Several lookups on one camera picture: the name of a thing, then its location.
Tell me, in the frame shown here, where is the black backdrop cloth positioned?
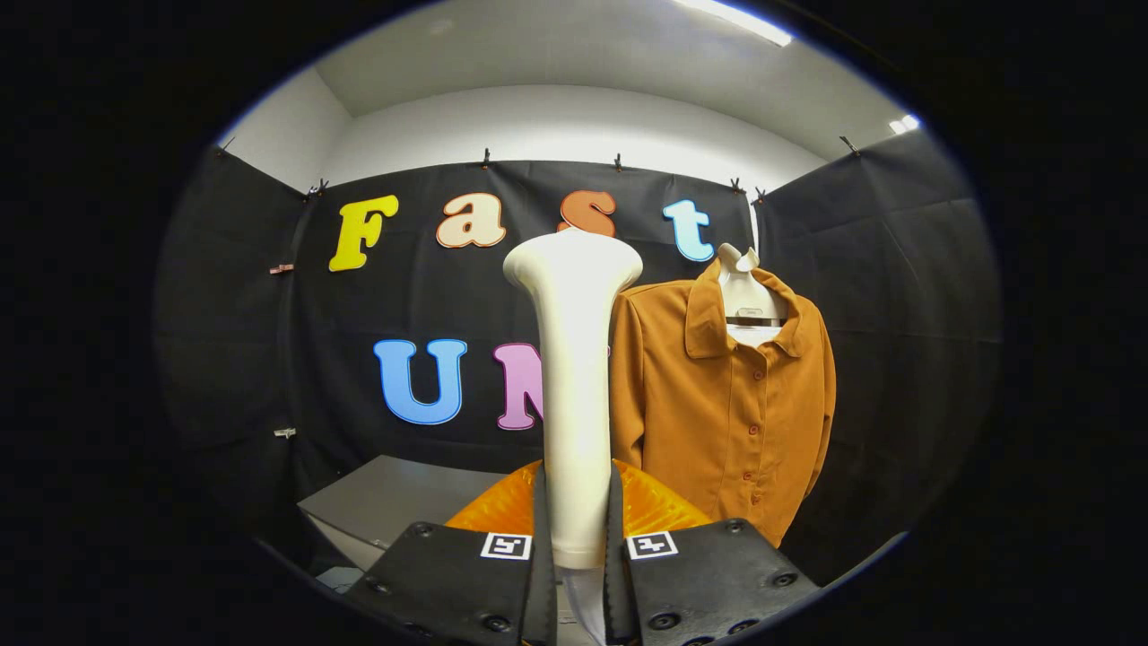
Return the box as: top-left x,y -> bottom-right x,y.
154,130 -> 1001,584

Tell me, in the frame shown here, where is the orange button-up shirt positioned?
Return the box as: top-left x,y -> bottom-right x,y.
608,258 -> 838,548

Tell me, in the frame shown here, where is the grey drawer cabinet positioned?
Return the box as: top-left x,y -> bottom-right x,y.
298,454 -> 539,575

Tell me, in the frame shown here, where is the white garment steamer head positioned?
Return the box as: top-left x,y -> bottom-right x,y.
502,227 -> 645,571

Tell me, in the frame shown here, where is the white clothes hanger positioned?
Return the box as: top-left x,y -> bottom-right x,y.
716,242 -> 790,349

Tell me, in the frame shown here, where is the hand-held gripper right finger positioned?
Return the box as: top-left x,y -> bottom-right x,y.
603,459 -> 822,646

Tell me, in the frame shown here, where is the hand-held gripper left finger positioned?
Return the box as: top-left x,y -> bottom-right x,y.
345,459 -> 559,646

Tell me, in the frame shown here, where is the long ceiling strip light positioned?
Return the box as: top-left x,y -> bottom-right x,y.
673,0 -> 795,48

